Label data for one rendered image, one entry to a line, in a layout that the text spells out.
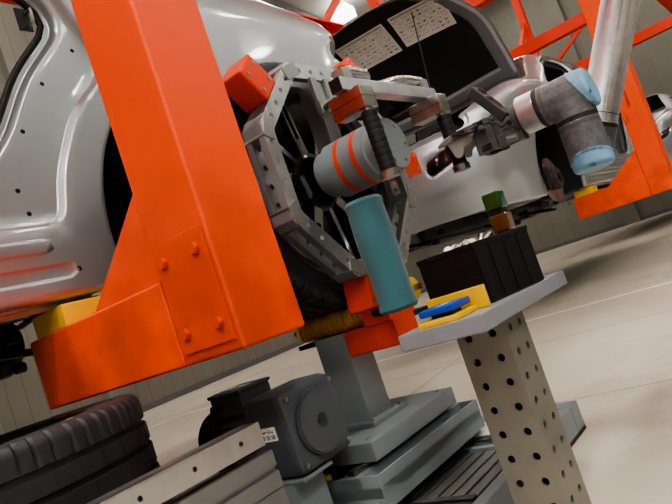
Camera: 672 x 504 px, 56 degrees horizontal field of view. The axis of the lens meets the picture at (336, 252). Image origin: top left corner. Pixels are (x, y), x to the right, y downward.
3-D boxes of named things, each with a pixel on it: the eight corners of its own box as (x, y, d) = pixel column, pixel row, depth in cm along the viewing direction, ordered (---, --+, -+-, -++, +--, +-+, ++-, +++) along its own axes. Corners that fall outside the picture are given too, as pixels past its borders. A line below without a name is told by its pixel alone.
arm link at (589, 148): (620, 163, 144) (600, 112, 145) (616, 160, 134) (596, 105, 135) (578, 178, 148) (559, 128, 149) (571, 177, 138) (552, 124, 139)
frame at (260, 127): (417, 260, 182) (355, 83, 186) (436, 253, 178) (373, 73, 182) (295, 298, 139) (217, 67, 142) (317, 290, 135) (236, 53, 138)
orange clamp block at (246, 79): (254, 95, 151) (226, 68, 147) (277, 80, 146) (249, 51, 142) (246, 114, 147) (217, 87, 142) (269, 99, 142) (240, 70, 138)
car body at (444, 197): (531, 221, 871) (491, 113, 883) (676, 170, 759) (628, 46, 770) (301, 291, 478) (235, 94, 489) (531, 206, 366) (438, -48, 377)
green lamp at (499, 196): (493, 211, 145) (487, 195, 145) (509, 205, 142) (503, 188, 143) (486, 213, 142) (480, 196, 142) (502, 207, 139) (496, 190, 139)
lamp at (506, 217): (500, 232, 144) (494, 215, 145) (516, 226, 142) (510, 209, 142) (493, 234, 141) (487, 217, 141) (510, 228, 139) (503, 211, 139)
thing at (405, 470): (383, 444, 196) (372, 413, 196) (486, 429, 174) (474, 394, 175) (274, 522, 156) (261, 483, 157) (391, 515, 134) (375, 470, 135)
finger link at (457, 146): (440, 165, 157) (475, 150, 152) (432, 142, 157) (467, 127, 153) (445, 165, 160) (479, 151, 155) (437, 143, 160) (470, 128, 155)
